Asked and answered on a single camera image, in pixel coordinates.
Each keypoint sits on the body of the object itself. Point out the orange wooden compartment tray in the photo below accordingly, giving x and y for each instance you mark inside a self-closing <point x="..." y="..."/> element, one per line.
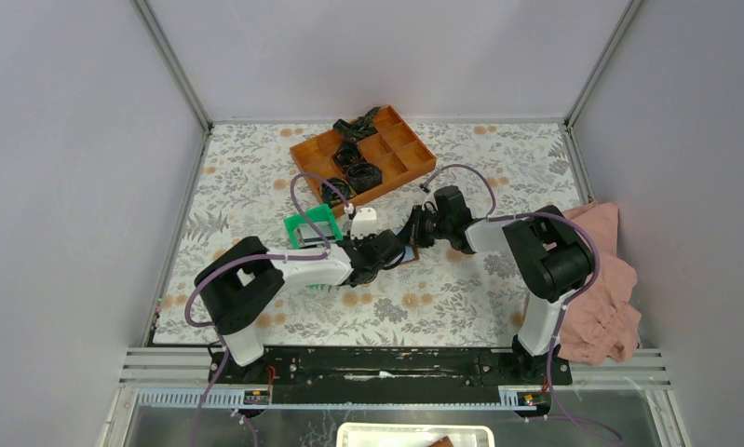
<point x="394" y="149"/>

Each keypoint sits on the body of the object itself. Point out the black items in tray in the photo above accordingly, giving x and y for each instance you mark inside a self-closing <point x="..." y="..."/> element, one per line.
<point x="360" y="174"/>

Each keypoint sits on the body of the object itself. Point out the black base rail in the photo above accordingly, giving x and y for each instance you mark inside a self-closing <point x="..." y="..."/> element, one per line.
<point x="302" y="375"/>

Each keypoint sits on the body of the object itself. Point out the brown leather card holder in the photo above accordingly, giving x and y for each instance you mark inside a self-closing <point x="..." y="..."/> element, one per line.
<point x="410" y="253"/>

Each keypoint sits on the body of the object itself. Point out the pink crumpled cloth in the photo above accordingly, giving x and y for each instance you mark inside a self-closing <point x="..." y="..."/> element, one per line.
<point x="601" y="323"/>

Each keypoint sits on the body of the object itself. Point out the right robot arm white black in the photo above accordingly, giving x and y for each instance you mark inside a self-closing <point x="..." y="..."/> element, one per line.
<point x="556" y="259"/>

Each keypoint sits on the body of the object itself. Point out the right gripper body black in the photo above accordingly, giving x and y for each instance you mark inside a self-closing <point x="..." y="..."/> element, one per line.
<point x="427" y="227"/>

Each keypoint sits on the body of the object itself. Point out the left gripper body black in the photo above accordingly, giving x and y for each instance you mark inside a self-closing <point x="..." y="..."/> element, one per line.
<point x="358" y="237"/>

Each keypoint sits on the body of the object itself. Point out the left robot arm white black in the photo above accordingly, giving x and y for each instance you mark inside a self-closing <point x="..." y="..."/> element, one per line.
<point x="238" y="287"/>

